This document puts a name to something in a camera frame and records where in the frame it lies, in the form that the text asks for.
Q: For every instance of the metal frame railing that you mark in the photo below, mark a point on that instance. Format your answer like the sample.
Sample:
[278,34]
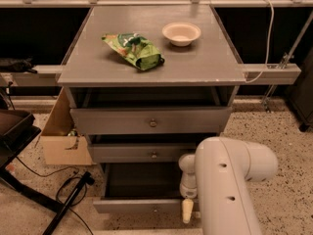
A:
[260,73]

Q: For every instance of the grey bottom drawer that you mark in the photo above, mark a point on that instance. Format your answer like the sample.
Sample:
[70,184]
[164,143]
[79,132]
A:
[140,187]

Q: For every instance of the grey middle drawer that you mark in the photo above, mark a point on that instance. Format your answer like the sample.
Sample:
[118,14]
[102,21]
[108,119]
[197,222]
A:
[140,153]

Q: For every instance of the black bag on rail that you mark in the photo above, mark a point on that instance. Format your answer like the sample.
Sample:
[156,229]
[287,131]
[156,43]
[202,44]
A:
[16,65]

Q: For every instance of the black chair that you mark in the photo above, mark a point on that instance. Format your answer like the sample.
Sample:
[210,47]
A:
[16,132]

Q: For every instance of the white paper bowl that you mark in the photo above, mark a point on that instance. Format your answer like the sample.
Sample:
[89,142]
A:
[181,34]

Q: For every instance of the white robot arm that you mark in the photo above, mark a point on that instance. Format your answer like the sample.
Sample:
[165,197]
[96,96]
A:
[215,177]

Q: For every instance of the grey top drawer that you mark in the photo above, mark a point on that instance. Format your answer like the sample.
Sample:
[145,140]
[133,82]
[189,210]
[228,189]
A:
[128,121]

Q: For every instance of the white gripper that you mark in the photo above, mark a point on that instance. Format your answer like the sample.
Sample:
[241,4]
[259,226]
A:
[188,190]

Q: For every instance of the grey drawer cabinet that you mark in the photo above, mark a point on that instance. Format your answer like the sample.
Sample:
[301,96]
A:
[146,84]

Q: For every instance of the black cabinet at right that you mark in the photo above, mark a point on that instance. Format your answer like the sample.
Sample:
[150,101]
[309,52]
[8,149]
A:
[300,95]

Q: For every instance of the green snack bag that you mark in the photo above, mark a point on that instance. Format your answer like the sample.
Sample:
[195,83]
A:
[134,48]

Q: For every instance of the grey drawer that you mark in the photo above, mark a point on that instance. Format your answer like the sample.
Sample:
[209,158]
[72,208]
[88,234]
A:
[140,187]
[140,153]
[128,121]

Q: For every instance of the cardboard box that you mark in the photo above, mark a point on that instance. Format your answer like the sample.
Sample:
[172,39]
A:
[62,144]

